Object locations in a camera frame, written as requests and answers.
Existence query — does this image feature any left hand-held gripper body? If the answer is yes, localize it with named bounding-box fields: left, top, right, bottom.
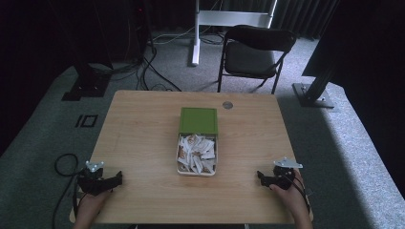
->
left=76, top=160, right=113, bottom=196

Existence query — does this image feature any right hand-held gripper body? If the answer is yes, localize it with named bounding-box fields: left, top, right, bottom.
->
left=266, top=156, right=305, bottom=191

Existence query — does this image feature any person's left hand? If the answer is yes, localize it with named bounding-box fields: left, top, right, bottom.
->
left=75, top=189, right=113, bottom=225

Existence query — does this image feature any person's right hand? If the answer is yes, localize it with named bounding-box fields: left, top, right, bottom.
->
left=269, top=169, right=311, bottom=220

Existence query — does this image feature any white box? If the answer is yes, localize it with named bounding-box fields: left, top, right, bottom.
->
left=176, top=133, right=219, bottom=177

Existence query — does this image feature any pile of white packets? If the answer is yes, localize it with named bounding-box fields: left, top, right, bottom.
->
left=177, top=134, right=217, bottom=175

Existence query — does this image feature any green box lid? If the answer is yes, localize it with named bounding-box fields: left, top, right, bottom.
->
left=178, top=107, right=220, bottom=135

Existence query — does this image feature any black stand with metal foot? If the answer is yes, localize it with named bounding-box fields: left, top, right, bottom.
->
left=291, top=63, right=339, bottom=110

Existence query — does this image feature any black stand with flat base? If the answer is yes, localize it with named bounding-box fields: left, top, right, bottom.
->
left=61, top=47, right=115, bottom=102

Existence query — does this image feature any black folding chair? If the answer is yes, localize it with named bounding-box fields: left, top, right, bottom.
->
left=217, top=24, right=298, bottom=95

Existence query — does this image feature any dark monitor panel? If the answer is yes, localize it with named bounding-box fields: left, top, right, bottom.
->
left=301, top=0, right=405, bottom=96

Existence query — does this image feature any dark curtain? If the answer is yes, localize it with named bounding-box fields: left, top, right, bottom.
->
left=219, top=0, right=340, bottom=40

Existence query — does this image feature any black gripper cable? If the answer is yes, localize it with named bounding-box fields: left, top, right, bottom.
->
left=52, top=153, right=84, bottom=229
left=285, top=173, right=312, bottom=215

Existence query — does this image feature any bundle of floor cables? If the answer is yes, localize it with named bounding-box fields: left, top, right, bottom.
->
left=89, top=27, right=225, bottom=93

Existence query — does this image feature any white metal stand frame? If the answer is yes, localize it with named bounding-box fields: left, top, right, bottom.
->
left=190, top=0, right=279, bottom=67

